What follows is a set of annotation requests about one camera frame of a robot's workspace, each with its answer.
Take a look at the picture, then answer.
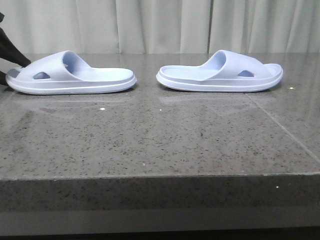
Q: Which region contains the light blue slipper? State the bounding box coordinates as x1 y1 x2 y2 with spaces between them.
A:
156 50 284 93
5 50 137 95

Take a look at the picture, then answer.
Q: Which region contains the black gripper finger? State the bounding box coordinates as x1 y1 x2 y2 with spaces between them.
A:
0 28 31 68
0 71 8 86

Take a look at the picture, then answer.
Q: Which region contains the pale green curtain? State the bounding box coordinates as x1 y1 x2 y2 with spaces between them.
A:
0 0 320 54

